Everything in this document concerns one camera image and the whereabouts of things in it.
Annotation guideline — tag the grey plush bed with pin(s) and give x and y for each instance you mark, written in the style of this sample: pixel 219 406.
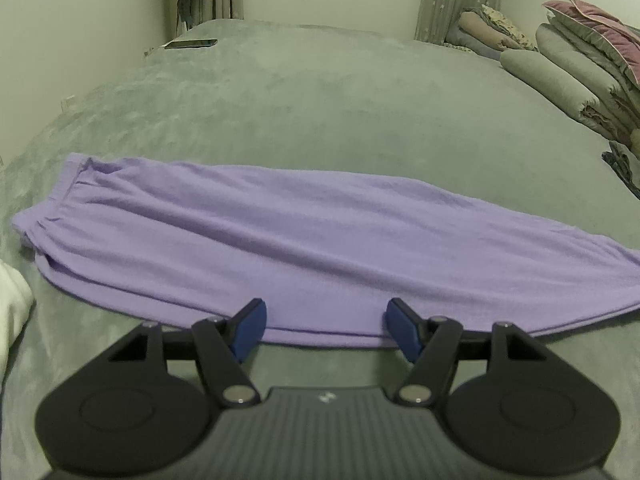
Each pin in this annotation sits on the grey plush bed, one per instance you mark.
pixel 325 100

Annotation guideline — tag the floral folded cloth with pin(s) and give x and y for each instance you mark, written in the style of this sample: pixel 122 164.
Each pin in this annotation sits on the floral folded cloth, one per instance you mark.
pixel 507 25

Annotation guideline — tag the grey folded quilt stack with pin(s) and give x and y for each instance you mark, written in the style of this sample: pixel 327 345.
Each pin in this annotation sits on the grey folded quilt stack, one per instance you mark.
pixel 580 60

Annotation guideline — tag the black smartphone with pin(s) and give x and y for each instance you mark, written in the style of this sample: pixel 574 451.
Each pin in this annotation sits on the black smartphone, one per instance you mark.
pixel 191 44

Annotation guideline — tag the dark hanging cloth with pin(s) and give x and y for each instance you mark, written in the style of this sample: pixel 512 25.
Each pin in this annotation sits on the dark hanging cloth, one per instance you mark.
pixel 183 15

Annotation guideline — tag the mauve quilted pillow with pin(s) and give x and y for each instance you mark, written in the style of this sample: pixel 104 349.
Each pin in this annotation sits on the mauve quilted pillow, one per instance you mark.
pixel 600 35

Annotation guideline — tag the white wall socket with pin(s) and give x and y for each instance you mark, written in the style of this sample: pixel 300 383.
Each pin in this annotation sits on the white wall socket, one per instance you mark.
pixel 68 102

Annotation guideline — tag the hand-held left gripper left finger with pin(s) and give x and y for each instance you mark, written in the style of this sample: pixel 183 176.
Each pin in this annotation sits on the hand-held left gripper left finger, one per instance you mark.
pixel 252 327

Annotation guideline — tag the purple pants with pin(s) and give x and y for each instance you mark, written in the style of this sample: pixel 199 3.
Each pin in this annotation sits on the purple pants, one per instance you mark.
pixel 300 240

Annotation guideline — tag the dark grey folded clothes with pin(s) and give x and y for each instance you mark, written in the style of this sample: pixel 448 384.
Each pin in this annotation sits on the dark grey folded clothes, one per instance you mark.
pixel 625 167

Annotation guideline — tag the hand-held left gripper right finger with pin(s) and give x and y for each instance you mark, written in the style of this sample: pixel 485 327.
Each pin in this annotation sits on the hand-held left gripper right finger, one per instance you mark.
pixel 402 330

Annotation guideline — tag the white cloth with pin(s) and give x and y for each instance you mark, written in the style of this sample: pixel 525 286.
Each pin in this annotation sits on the white cloth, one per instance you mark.
pixel 12 310

